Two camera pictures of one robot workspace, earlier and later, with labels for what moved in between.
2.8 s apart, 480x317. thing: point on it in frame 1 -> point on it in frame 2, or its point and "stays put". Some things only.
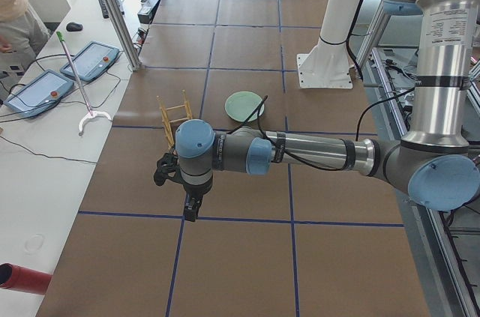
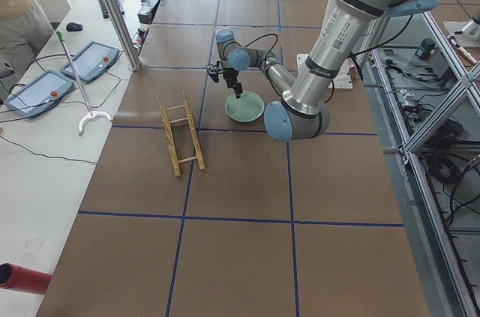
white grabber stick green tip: (91, 114) stays put
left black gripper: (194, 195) -> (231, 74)
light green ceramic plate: (240, 105) stays put
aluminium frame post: (112, 4) stays put
